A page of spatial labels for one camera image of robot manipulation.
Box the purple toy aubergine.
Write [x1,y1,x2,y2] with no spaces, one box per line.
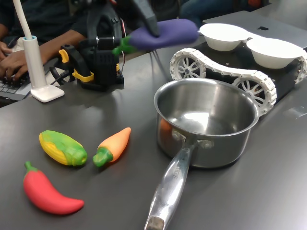
[112,18,200,56]

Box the person's left hand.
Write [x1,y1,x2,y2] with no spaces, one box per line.
[0,50,28,81]

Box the person's right hand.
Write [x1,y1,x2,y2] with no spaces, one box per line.
[0,42,12,59]

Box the person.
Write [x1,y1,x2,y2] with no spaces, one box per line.
[179,0,250,23]
[0,0,96,48]

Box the white bowl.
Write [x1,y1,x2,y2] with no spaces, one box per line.
[199,23,252,52]
[247,38,303,69]

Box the black yellow clamp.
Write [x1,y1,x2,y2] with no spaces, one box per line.
[59,44,95,91]

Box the tracked vehicle with white tracks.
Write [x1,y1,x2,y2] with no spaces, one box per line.
[169,35,307,118]

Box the orange toy carrot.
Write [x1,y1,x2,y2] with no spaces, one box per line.
[93,127,132,168]

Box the yellow green toy corn cob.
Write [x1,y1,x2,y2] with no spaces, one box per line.
[39,130,88,168]

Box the red toy chilli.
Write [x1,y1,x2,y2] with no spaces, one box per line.
[23,161,85,215]

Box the white post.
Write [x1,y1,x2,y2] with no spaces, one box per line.
[12,0,65,103]

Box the steel pan with long handle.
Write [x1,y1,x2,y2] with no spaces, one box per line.
[143,78,261,230]

